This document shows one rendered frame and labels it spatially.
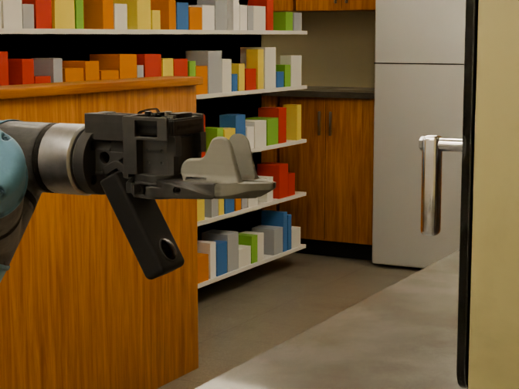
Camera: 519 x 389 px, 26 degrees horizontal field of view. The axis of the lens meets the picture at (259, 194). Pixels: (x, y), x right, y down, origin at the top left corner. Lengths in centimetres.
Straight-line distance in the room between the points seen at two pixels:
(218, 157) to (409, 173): 515
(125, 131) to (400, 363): 40
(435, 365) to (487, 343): 29
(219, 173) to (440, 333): 42
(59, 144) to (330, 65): 597
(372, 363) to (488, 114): 40
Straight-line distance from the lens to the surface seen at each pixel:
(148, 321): 412
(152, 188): 110
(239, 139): 111
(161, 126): 110
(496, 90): 94
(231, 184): 107
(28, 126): 122
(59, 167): 117
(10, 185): 104
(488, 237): 95
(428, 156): 100
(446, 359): 128
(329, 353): 128
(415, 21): 616
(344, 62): 706
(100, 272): 384
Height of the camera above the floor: 130
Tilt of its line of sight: 8 degrees down
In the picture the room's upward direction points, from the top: straight up
